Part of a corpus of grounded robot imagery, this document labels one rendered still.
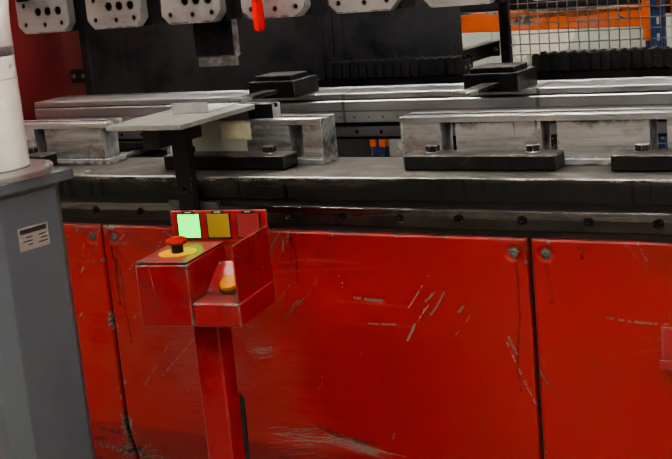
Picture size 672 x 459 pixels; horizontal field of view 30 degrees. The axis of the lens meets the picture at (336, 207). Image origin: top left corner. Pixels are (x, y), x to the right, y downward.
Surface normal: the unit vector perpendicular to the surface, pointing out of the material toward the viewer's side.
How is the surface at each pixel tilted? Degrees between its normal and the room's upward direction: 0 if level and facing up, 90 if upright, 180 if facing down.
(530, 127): 90
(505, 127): 90
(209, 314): 90
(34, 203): 90
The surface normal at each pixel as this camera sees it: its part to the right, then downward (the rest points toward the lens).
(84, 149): -0.48, 0.22
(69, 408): 0.79, 0.05
